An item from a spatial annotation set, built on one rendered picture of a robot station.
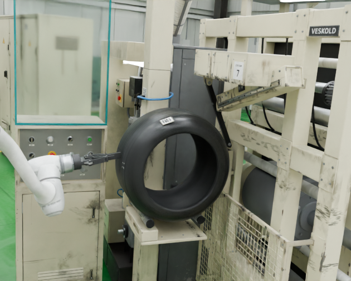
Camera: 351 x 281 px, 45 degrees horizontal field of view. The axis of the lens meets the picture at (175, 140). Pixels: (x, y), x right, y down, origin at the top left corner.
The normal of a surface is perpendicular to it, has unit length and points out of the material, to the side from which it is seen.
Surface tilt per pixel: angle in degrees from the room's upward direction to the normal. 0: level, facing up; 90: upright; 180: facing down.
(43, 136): 90
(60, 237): 92
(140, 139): 63
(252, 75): 90
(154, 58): 90
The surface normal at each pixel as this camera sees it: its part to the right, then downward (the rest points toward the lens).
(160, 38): 0.33, 0.22
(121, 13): 0.62, 0.21
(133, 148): -0.37, -0.16
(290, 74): 0.34, -0.09
